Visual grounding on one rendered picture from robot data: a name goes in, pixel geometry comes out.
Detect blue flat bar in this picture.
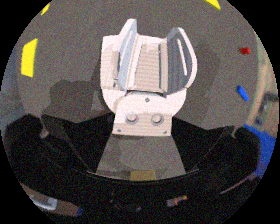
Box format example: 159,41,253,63
236,84,247,102

